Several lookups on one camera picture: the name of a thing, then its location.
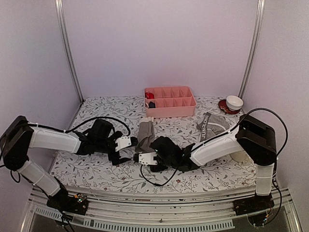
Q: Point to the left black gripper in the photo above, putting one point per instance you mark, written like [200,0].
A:
[113,158]

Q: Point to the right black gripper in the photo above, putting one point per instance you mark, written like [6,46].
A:
[154,168]

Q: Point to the grey underwear cream waistband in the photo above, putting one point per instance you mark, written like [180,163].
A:
[145,135]

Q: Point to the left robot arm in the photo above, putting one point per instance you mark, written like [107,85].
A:
[95,135]

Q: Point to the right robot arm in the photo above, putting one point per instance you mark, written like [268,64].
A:
[250,135]

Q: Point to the grey boxer briefs lettered band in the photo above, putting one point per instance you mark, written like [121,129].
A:
[210,125]

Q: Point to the cream ceramic mug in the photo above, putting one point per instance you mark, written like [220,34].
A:
[241,157]

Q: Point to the pink divided organizer box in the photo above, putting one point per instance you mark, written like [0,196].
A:
[173,101]

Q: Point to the dark rolled cloth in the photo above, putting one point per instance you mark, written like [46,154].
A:
[151,105]

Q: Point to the red rolled cloth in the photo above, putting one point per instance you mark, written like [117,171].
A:
[149,95]

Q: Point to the red patterned saucer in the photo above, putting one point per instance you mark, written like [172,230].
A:
[223,107]

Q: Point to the white small bowl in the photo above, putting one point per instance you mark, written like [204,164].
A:
[234,103]

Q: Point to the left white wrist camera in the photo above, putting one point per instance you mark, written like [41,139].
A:
[124,142]

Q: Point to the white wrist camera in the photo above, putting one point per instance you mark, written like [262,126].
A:
[145,158]
[124,142]

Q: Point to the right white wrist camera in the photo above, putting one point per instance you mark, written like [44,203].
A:
[145,158]

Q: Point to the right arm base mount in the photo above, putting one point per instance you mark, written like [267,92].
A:
[253,204]

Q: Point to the left aluminium frame post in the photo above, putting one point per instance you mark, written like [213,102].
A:
[65,39]

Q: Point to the aluminium frame post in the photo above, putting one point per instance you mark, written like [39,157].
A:
[65,39]
[254,43]

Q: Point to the right aluminium frame post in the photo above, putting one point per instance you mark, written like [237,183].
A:
[254,43]

